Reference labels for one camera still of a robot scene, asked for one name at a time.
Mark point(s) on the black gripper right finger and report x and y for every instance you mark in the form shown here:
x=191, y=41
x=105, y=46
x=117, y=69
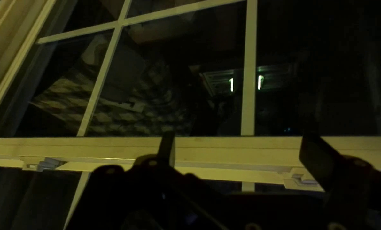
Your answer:
x=318, y=159

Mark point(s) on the white window sash behind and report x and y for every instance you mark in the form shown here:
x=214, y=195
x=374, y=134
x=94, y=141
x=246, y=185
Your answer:
x=76, y=191

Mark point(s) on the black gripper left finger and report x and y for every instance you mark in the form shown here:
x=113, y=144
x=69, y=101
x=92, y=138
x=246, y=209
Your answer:
x=166, y=147

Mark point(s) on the white window casing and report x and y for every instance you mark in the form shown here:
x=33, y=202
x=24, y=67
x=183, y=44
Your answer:
x=11, y=46

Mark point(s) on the white window latch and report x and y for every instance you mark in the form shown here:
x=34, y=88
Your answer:
x=44, y=163
x=300, y=180

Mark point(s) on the white window sash with latches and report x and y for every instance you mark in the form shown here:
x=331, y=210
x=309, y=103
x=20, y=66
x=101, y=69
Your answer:
x=232, y=154

